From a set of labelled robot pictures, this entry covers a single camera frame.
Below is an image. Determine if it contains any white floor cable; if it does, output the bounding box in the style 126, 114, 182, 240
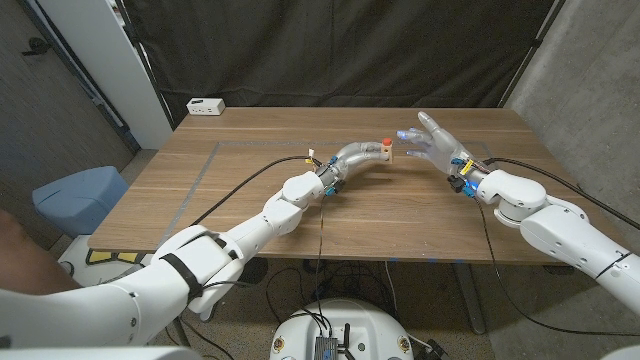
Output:
383, 260, 400, 321

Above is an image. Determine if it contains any grey finned module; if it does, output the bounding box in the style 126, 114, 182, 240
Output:
313, 335, 339, 360

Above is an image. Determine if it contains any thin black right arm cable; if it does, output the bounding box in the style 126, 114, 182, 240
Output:
473, 198, 640, 337

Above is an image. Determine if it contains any black floor cable bundle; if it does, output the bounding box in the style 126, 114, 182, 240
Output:
264, 258, 399, 326

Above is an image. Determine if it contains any blue stool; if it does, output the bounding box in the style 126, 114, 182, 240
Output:
31, 165, 130, 239

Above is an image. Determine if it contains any black round floor fan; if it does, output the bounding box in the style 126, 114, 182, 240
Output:
247, 257, 270, 286

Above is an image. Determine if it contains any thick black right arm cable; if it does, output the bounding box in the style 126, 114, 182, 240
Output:
482, 157, 640, 231

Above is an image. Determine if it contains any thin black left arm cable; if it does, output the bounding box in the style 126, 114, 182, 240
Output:
177, 193, 329, 360

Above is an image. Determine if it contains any person's bare leg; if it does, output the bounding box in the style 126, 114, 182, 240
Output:
0, 209, 81, 296

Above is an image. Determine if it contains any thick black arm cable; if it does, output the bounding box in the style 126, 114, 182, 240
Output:
189, 155, 321, 227
482, 157, 640, 231

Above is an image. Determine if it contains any black backdrop stand pole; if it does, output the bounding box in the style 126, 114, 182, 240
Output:
497, 0, 569, 109
112, 0, 176, 131

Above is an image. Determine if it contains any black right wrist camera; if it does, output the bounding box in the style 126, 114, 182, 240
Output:
447, 174, 477, 199

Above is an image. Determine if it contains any white power strip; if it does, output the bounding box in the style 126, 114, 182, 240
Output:
186, 97, 226, 117

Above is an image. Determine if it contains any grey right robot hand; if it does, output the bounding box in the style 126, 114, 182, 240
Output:
396, 111, 489, 187

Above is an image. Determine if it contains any white floor board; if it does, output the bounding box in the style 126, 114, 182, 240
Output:
52, 234, 151, 286

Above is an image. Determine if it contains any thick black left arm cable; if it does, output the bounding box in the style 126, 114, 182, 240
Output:
189, 155, 321, 227

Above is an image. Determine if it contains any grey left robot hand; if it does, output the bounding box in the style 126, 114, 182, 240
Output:
315, 141, 395, 189

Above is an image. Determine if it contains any yellow black floor marker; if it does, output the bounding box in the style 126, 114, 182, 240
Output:
84, 249, 149, 265

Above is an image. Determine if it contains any black backdrop curtain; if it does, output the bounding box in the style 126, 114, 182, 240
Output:
122, 0, 557, 129

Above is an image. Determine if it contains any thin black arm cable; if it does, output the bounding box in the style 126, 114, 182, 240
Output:
473, 198, 640, 337
177, 193, 329, 360

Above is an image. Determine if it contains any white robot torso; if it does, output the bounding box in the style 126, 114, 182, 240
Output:
269, 298, 415, 360

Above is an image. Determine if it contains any grey table leg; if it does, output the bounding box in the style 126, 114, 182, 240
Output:
452, 263, 487, 335

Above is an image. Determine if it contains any black door handle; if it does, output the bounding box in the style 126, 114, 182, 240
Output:
21, 36, 51, 56

